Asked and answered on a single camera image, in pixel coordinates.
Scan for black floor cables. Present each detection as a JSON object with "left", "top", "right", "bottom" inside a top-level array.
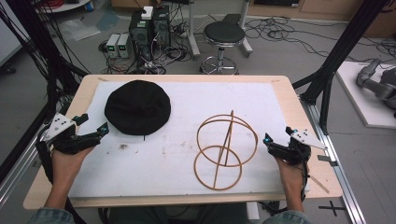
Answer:
[{"left": 244, "top": 15, "right": 396, "bottom": 64}]

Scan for hand-held gripper cable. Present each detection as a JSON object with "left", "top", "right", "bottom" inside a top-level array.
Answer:
[
  {"left": 297, "top": 148, "right": 310, "bottom": 203},
  {"left": 35, "top": 132, "right": 88, "bottom": 224}
]

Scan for black round stool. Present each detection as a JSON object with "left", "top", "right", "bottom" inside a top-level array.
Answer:
[{"left": 200, "top": 21, "right": 248, "bottom": 76}]

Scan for tape strip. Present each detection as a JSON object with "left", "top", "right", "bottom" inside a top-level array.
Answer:
[{"left": 309, "top": 175, "right": 331, "bottom": 194}]

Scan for wooden ring hat stand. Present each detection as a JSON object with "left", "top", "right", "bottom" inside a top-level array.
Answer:
[{"left": 192, "top": 109, "right": 260, "bottom": 191}]

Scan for black beret hat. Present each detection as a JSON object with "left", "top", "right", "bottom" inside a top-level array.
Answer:
[{"left": 104, "top": 79, "right": 173, "bottom": 136}]

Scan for aluminium rail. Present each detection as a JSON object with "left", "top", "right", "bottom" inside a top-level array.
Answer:
[{"left": 299, "top": 94, "right": 368, "bottom": 224}]

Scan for black metal frame post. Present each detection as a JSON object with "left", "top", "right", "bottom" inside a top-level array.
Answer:
[
  {"left": 291, "top": 0, "right": 391, "bottom": 135},
  {"left": 0, "top": 0, "right": 90, "bottom": 185}
]

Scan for person's right hand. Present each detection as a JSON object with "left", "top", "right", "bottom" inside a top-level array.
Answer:
[{"left": 275, "top": 156, "right": 305, "bottom": 194}]

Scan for left hand-held gripper cable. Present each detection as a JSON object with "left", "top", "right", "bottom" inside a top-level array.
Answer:
[{"left": 35, "top": 132, "right": 88, "bottom": 224}]

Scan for person's left denim sleeve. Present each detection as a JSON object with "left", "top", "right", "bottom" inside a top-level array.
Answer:
[{"left": 27, "top": 207, "right": 77, "bottom": 224}]

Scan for right hand-held gripper cable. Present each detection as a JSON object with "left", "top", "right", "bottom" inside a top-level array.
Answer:
[{"left": 297, "top": 148, "right": 310, "bottom": 203}]

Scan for metal bracket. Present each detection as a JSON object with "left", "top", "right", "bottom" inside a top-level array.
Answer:
[{"left": 317, "top": 154, "right": 339, "bottom": 168}]

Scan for black computer tower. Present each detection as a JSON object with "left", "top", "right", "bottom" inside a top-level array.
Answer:
[
  {"left": 151, "top": 5, "right": 172, "bottom": 49},
  {"left": 128, "top": 9, "right": 154, "bottom": 62}
]

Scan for white platform board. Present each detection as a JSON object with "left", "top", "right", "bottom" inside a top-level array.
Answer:
[{"left": 335, "top": 61, "right": 396, "bottom": 130}]

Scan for person's right denim sleeve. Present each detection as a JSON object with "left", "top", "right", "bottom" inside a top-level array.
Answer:
[{"left": 262, "top": 209, "right": 313, "bottom": 224}]

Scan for grey bench power supply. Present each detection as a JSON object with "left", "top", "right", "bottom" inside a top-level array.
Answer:
[
  {"left": 117, "top": 33, "right": 132, "bottom": 59},
  {"left": 106, "top": 34, "right": 121, "bottom": 59}
]

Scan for person's left hand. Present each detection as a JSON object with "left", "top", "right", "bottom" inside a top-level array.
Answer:
[{"left": 50, "top": 146, "right": 95, "bottom": 189}]

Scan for white table mat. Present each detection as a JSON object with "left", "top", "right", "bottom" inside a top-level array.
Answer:
[{"left": 67, "top": 80, "right": 311, "bottom": 201}]

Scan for tangled cables by computers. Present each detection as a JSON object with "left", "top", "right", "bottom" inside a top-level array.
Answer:
[{"left": 97, "top": 18, "right": 193, "bottom": 76}]

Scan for person's denim sleeve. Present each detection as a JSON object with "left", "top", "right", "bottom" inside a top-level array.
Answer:
[
  {"left": 27, "top": 207, "right": 77, "bottom": 224},
  {"left": 262, "top": 209, "right": 313, "bottom": 224}
]

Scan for white round table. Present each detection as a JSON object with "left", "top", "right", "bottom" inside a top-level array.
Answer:
[{"left": 35, "top": 0, "right": 92, "bottom": 14}]

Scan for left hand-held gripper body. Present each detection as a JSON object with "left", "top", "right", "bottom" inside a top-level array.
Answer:
[{"left": 41, "top": 113, "right": 102, "bottom": 156}]

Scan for white box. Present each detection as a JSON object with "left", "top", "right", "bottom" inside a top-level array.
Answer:
[{"left": 140, "top": 6, "right": 154, "bottom": 21}]

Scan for person's legs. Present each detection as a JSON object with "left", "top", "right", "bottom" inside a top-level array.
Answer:
[{"left": 106, "top": 203, "right": 248, "bottom": 224}]

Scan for clear plastic sheet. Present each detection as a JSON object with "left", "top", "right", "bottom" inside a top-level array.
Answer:
[{"left": 58, "top": 18, "right": 102, "bottom": 42}]

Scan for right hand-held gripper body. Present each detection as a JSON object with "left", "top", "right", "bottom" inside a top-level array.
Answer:
[{"left": 267, "top": 128, "right": 328, "bottom": 166}]

